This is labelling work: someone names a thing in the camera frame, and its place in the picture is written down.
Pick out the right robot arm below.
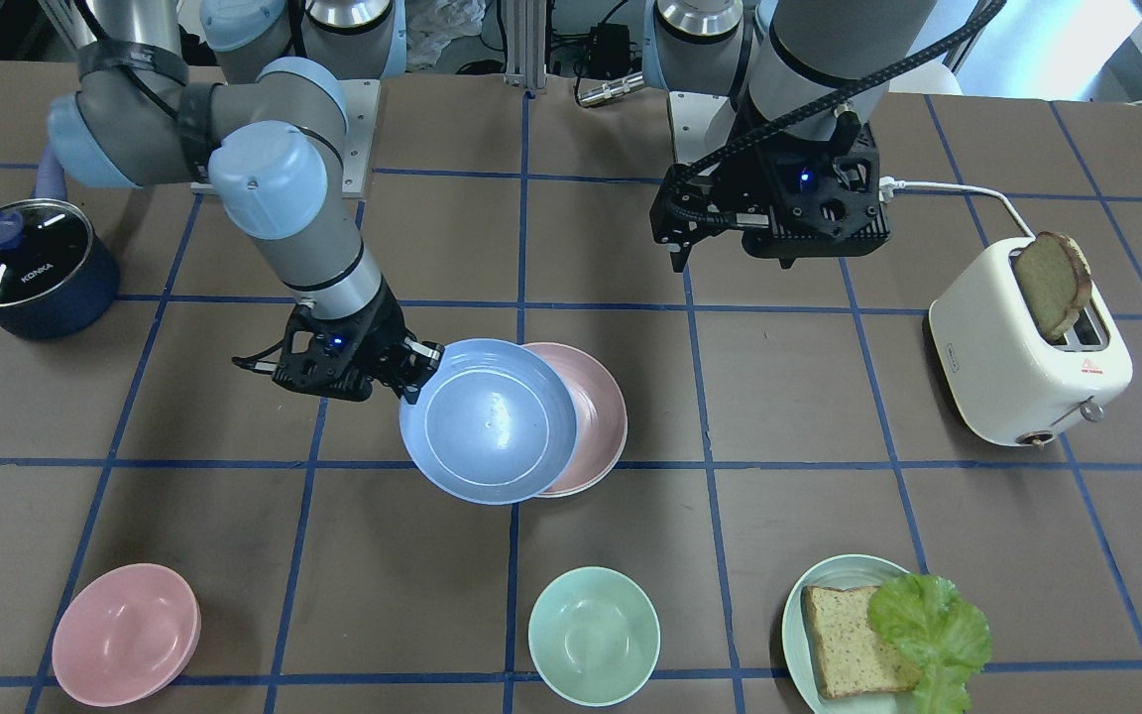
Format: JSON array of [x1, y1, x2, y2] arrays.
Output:
[[47, 1, 441, 403]]

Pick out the aluminium frame post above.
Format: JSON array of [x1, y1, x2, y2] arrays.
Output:
[[499, 0, 548, 96]]

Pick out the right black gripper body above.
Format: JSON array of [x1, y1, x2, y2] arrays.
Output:
[[272, 281, 418, 403]]

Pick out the bread slice on plate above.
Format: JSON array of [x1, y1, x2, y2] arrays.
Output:
[[802, 586, 923, 699]]

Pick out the white toaster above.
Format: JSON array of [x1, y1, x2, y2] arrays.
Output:
[[926, 238, 1134, 447]]

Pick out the green bowl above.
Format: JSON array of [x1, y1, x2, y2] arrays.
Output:
[[526, 565, 662, 708]]

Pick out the pink plate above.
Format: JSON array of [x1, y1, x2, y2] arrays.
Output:
[[524, 342, 628, 499]]

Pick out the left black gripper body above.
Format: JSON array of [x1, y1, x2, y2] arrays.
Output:
[[649, 109, 891, 270]]

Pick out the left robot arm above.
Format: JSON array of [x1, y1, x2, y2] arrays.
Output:
[[642, 1, 934, 272]]

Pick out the pink bowl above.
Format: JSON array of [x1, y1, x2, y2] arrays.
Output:
[[53, 563, 202, 708]]

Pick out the bread slice in toaster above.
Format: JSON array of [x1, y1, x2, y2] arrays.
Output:
[[1011, 231, 1093, 343]]

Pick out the green lettuce leaf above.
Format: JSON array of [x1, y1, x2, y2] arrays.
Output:
[[868, 573, 992, 713]]

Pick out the green plate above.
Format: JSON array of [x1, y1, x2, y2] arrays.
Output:
[[780, 554, 916, 713]]

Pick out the glass pot lid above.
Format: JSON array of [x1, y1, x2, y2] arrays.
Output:
[[0, 198, 96, 307]]

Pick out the dark blue pot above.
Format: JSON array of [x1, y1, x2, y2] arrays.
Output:
[[0, 149, 121, 340]]

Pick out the white toaster cable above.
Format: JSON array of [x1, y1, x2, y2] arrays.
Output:
[[878, 176, 1038, 241]]

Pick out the blue plate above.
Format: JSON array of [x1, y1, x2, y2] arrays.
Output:
[[399, 338, 579, 505]]

